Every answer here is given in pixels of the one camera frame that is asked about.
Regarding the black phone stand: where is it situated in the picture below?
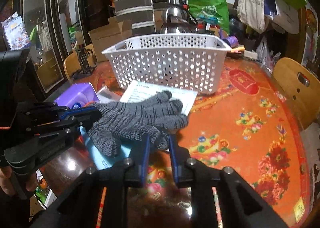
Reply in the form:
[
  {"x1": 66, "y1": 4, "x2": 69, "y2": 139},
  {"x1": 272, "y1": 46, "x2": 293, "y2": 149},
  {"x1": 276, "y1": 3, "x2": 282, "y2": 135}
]
[{"x1": 71, "y1": 48, "x2": 97, "y2": 80}]

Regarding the purple tissue pack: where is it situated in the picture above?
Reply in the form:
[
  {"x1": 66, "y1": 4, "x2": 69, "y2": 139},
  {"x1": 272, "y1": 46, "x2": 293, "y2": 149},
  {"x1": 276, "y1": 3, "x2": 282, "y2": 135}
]
[{"x1": 54, "y1": 82, "x2": 99, "y2": 109}]

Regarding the green shopping bag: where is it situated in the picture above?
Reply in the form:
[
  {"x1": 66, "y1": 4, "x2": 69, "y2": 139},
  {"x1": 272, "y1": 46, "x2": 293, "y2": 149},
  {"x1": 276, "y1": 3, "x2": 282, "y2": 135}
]
[{"x1": 187, "y1": 0, "x2": 229, "y2": 33}]

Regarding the red floral tablecloth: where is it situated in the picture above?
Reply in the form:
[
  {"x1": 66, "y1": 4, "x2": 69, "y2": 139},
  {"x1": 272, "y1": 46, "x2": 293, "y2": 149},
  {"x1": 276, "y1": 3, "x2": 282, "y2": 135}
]
[{"x1": 42, "y1": 57, "x2": 312, "y2": 228}]

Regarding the beige canvas tote bag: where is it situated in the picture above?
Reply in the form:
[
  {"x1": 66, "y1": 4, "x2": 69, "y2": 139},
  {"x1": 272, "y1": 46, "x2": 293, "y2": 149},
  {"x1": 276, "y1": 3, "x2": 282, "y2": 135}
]
[{"x1": 237, "y1": 0, "x2": 265, "y2": 34}]

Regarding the cardboard box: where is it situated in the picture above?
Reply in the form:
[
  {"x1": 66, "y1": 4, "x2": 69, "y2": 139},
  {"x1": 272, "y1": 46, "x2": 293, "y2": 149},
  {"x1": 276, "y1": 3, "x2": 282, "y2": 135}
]
[{"x1": 88, "y1": 17, "x2": 132, "y2": 62}]

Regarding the clear zip bag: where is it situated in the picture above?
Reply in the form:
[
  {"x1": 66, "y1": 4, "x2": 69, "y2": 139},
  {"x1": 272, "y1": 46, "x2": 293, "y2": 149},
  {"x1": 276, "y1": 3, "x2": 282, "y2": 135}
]
[{"x1": 97, "y1": 86, "x2": 121, "y2": 103}]

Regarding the wooden chair left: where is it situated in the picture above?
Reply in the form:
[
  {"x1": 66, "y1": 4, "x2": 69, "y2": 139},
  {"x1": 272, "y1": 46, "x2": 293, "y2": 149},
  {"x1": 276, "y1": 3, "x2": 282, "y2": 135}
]
[{"x1": 63, "y1": 44, "x2": 97, "y2": 83}]

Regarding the wooden chair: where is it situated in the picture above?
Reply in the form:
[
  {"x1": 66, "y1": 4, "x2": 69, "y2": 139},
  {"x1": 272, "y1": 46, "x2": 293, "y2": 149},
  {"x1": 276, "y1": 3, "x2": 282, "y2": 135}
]
[
  {"x1": 272, "y1": 57, "x2": 319, "y2": 129},
  {"x1": 63, "y1": 44, "x2": 97, "y2": 83}
]

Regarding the grey knit glove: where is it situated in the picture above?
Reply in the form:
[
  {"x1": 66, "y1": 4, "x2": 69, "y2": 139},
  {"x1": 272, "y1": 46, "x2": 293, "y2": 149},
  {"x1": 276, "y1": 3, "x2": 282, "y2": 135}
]
[{"x1": 88, "y1": 90, "x2": 188, "y2": 150}]

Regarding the wooden chair right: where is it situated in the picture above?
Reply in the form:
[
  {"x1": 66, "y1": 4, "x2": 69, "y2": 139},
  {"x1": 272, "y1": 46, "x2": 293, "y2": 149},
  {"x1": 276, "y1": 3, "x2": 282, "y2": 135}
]
[{"x1": 272, "y1": 57, "x2": 319, "y2": 129}]

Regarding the purple plastic cup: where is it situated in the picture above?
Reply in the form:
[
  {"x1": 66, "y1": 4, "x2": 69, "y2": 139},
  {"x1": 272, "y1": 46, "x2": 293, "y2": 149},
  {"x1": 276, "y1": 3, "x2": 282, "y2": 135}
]
[{"x1": 222, "y1": 36, "x2": 239, "y2": 48}]

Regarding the white printed paper sheet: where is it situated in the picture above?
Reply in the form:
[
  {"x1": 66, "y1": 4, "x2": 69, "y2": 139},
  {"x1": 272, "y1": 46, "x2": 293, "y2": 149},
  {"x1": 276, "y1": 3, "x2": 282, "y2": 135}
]
[{"x1": 119, "y1": 79, "x2": 199, "y2": 115}]

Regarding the steel kettle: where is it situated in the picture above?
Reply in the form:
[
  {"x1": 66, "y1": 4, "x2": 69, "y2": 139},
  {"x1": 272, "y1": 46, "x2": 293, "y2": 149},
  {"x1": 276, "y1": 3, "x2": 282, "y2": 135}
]
[{"x1": 160, "y1": 5, "x2": 198, "y2": 34}]

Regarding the person left hand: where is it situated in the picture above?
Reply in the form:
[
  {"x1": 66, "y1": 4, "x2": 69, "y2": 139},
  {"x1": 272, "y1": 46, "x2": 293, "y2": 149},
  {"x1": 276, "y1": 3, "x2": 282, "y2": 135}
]
[{"x1": 1, "y1": 166, "x2": 38, "y2": 199}]

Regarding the white perforated plastic basket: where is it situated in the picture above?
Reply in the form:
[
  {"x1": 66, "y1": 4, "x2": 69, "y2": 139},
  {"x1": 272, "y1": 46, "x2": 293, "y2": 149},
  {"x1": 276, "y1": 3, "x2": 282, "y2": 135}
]
[{"x1": 102, "y1": 33, "x2": 231, "y2": 94}]

